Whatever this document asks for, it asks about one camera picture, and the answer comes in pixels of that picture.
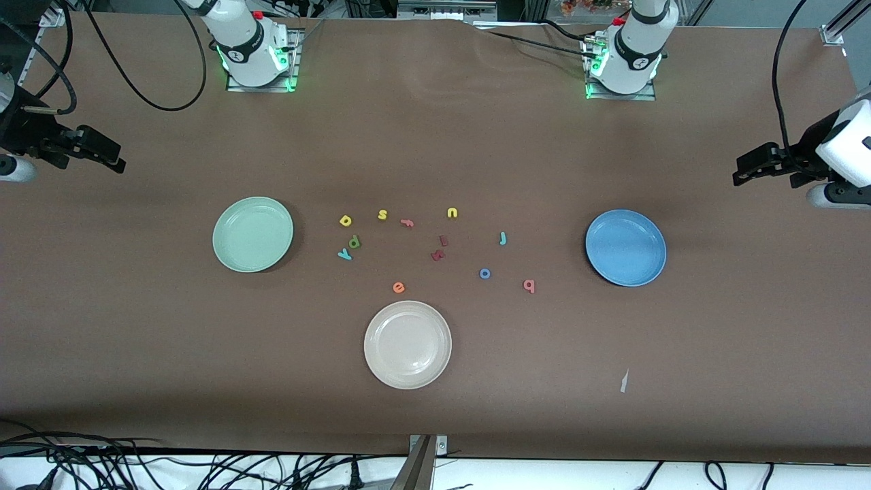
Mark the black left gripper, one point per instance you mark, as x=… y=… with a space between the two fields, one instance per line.
x=808 y=149

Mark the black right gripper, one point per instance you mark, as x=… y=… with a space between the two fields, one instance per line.
x=26 y=129

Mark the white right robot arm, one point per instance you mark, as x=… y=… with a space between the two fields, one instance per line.
x=248 y=47

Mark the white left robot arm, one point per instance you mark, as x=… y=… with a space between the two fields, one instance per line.
x=636 y=54

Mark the blue plate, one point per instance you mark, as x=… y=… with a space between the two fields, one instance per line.
x=626 y=248

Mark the green plate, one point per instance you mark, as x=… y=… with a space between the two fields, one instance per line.
x=252 y=235

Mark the orange artificial flowers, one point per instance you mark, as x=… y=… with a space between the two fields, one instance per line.
x=578 y=7

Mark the small white paper scrap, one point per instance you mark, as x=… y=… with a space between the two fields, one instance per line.
x=624 y=381

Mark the grey equipment box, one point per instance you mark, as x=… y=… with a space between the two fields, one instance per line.
x=442 y=10

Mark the beige plate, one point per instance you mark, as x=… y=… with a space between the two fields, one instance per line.
x=408 y=344

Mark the aluminium side rail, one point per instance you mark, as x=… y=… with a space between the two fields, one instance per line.
x=53 y=17

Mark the aluminium frame profile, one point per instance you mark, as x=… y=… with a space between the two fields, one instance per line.
x=833 y=30

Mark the metal table edge bracket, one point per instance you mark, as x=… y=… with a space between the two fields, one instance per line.
x=422 y=466

